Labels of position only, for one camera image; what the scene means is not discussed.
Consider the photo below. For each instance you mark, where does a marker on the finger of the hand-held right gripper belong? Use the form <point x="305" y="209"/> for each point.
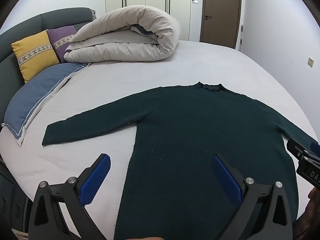
<point x="296" y="148"/>
<point x="315" y="147"/>

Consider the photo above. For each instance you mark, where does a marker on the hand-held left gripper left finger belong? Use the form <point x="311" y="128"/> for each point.
<point x="96" y="180"/>

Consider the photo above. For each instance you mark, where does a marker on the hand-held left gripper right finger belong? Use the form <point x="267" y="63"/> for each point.
<point x="225" y="177"/>

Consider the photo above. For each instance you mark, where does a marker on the dark green sweater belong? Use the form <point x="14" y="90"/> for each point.
<point x="200" y="130"/>

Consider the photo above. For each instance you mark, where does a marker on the person's right forearm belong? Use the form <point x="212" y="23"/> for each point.
<point x="303" y="222"/>

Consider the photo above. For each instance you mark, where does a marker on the person's right hand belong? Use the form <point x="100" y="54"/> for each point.
<point x="313" y="196"/>

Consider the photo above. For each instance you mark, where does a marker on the bed with white sheet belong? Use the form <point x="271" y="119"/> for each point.
<point x="125" y="80"/>

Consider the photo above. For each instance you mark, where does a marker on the blue pillow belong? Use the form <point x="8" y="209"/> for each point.
<point x="37" y="90"/>

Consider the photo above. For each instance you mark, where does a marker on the yellow cushion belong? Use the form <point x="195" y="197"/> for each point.
<point x="35" y="52"/>

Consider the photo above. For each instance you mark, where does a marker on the purple cushion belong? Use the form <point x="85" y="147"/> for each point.
<point x="61" y="36"/>

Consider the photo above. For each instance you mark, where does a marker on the rolled beige duvet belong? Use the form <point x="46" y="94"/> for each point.
<point x="125" y="30"/>

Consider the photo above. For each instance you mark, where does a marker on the brown door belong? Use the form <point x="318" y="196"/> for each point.
<point x="220" y="5"/>

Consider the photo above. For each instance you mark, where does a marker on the grey upholstered headboard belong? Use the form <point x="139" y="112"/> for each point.
<point x="62" y="17"/>

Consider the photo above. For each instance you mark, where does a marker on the wall socket plate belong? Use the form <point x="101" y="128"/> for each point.
<point x="310" y="62"/>

